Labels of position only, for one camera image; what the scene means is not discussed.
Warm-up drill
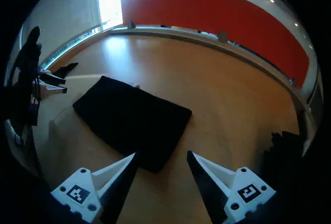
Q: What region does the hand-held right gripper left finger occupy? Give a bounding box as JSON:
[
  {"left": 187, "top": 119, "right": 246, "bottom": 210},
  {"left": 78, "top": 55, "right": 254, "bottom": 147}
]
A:
[{"left": 50, "top": 151, "right": 140, "bottom": 224}]

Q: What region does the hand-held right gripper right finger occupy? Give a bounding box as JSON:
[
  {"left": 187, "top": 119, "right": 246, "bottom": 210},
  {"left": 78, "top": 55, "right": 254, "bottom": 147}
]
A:
[{"left": 187, "top": 150, "right": 277, "bottom": 224}]

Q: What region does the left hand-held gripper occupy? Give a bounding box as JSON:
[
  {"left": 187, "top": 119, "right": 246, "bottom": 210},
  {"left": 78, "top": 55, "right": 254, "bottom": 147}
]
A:
[{"left": 9, "top": 26, "right": 68, "bottom": 126}]

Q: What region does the black towel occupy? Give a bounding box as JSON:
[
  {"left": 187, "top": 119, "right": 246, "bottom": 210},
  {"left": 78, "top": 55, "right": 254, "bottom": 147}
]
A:
[
  {"left": 72, "top": 75, "right": 193, "bottom": 174},
  {"left": 53, "top": 62, "right": 79, "bottom": 78}
]

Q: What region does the stack of black towels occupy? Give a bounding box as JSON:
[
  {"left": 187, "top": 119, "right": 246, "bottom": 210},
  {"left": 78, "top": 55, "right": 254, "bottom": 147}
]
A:
[{"left": 262, "top": 130, "right": 308, "bottom": 183}]

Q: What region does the red desk screen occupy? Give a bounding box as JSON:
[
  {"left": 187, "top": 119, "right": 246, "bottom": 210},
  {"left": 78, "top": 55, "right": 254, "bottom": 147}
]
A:
[{"left": 110, "top": 0, "right": 310, "bottom": 89}]

